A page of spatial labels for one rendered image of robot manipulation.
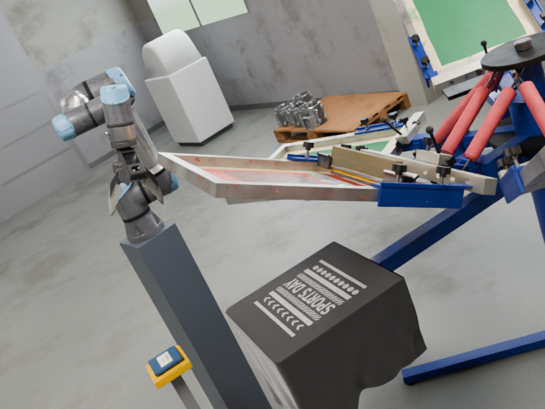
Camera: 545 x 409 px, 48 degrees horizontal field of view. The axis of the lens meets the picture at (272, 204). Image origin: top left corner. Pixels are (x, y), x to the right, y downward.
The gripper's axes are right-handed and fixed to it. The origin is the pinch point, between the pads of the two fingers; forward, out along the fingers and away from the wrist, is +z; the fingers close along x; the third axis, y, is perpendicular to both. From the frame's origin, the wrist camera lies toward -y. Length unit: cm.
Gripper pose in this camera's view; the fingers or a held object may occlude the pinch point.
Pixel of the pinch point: (138, 211)
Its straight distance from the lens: 179.8
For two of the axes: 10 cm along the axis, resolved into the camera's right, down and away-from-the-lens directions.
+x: -9.0, 2.2, -3.7
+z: 1.2, 9.5, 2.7
